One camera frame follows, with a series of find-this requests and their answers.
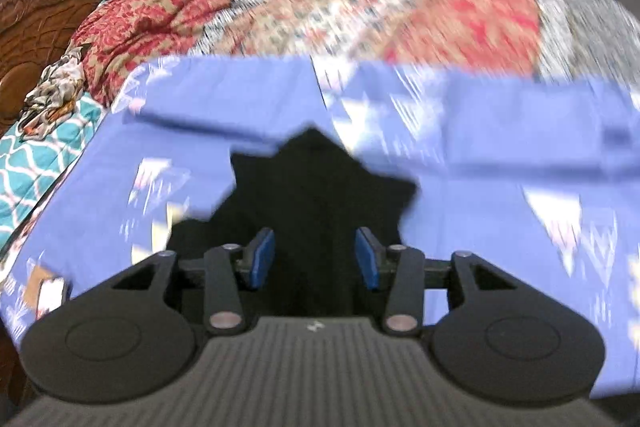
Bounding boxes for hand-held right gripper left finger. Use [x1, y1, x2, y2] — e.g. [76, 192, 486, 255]
[111, 227, 276, 336]

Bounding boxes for red patterned blanket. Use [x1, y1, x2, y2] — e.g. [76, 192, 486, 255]
[70, 0, 546, 108]

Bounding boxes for blue printed bedsheet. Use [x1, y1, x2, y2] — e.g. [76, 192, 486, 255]
[0, 54, 640, 400]

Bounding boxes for black pants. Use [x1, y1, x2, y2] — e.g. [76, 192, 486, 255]
[167, 124, 422, 324]

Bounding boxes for crumpled grey orange scarf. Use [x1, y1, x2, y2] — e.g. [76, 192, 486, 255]
[20, 44, 90, 138]

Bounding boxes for teal lattice quilt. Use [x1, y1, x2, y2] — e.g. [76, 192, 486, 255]
[0, 97, 108, 249]

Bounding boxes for grey patterned cloth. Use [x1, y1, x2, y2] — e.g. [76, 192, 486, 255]
[525, 0, 640, 84]

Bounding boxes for carved wooden headboard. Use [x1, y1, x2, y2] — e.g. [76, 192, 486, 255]
[0, 0, 164, 128]

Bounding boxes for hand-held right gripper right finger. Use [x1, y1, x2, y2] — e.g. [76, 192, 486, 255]
[354, 227, 523, 336]

